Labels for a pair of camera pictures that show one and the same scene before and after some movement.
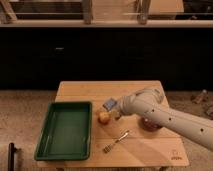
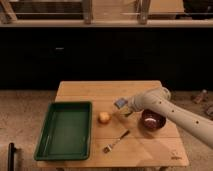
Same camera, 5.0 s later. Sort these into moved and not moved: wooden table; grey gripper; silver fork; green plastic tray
Moved: grey gripper
Not moved: wooden table; silver fork; green plastic tray
